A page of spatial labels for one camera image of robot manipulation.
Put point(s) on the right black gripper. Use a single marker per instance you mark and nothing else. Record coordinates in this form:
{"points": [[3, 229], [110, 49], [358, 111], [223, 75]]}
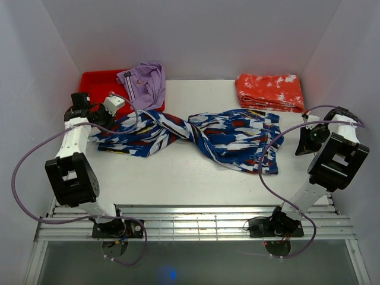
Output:
{"points": [[304, 146]]}

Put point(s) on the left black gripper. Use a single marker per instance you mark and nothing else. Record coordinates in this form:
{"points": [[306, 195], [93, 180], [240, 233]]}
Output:
{"points": [[110, 119]]}

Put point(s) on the blue white red patterned trousers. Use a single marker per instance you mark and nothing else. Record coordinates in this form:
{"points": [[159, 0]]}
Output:
{"points": [[237, 139]]}

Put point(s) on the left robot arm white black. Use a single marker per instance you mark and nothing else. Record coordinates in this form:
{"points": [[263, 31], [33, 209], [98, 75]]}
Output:
{"points": [[73, 181]]}

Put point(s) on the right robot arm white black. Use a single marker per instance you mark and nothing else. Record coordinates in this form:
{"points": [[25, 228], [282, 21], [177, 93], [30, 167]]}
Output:
{"points": [[338, 155]]}

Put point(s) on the purple trousers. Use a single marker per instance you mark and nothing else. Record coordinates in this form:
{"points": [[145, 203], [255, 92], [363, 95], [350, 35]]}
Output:
{"points": [[145, 85]]}

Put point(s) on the folded orange white trousers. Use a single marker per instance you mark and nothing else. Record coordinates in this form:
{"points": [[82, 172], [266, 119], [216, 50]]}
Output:
{"points": [[271, 92]]}

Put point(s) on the red plastic tray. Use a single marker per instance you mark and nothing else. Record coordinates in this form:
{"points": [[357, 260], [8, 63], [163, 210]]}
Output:
{"points": [[99, 84]]}

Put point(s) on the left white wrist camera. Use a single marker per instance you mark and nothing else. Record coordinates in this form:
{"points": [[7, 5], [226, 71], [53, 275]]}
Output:
{"points": [[113, 102]]}

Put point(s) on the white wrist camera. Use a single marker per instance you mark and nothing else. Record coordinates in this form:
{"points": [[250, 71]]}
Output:
{"points": [[311, 119], [113, 102]]}

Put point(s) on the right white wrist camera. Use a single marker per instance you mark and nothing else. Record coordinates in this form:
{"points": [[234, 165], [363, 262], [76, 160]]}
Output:
{"points": [[311, 119]]}

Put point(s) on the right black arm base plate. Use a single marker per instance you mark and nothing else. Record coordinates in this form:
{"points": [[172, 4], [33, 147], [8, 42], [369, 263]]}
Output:
{"points": [[267, 227]]}

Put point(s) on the aluminium rail frame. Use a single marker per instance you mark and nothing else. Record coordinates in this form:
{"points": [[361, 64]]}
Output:
{"points": [[203, 223]]}

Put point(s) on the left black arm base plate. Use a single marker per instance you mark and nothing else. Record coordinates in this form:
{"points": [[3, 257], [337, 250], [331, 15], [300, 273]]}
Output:
{"points": [[118, 229]]}

